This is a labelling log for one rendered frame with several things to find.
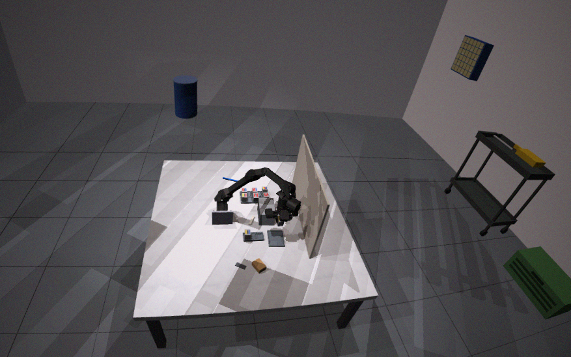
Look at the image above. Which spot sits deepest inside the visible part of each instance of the brown flat board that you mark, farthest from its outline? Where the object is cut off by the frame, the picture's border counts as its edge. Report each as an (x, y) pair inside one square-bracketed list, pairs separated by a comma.
[(310, 191)]

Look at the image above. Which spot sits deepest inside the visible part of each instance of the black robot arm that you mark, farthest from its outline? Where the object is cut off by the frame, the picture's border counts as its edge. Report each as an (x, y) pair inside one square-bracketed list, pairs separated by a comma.
[(285, 199)]

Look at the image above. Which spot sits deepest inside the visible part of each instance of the brown rectangular block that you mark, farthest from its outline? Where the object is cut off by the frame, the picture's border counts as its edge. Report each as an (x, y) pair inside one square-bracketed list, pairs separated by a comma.
[(259, 265)]

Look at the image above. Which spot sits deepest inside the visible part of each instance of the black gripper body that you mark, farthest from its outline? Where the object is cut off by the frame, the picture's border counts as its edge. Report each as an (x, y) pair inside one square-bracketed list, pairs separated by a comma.
[(273, 214)]

